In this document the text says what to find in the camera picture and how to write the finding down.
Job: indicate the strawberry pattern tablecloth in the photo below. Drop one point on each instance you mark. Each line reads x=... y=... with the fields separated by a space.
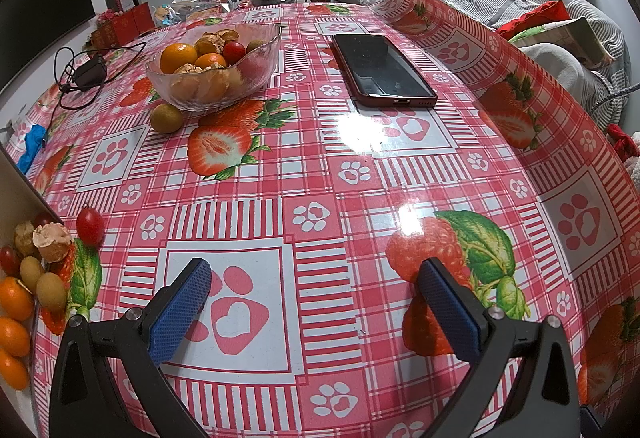
x=313 y=212

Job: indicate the black smartphone red case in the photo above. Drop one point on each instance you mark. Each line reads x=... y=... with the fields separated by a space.
x=378 y=74

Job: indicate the blue plastic glove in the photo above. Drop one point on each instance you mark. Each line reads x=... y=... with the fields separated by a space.
x=33 y=143

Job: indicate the orange mandarin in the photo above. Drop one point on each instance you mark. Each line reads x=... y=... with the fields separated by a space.
x=15 y=300
x=13 y=371
x=14 y=338

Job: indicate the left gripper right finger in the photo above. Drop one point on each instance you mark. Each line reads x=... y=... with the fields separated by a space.
x=543 y=400

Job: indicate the red gift boxes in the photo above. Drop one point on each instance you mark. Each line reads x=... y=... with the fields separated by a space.
x=118 y=29

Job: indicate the orange in bowl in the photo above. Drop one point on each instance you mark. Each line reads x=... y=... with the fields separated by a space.
x=175 y=55

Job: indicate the black power adapter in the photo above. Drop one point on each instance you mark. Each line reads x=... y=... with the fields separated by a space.
x=90 y=74

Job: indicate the glass fruit bowl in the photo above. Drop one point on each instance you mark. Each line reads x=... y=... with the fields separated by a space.
x=200 y=87

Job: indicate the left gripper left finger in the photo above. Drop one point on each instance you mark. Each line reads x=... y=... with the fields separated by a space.
x=85 y=399

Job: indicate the green-yellow kiwi fruit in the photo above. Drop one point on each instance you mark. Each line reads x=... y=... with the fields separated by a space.
x=30 y=272
x=51 y=292

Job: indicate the black television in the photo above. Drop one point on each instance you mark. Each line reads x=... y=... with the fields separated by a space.
x=30 y=26

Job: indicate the green-yellow fruit beside bowl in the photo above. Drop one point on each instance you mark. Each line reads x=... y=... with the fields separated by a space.
x=166 y=119

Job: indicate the dark red cherry tomato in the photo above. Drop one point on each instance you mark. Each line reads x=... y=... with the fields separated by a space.
x=10 y=261

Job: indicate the grey quilted sofa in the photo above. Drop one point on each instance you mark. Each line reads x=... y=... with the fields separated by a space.
x=525 y=8

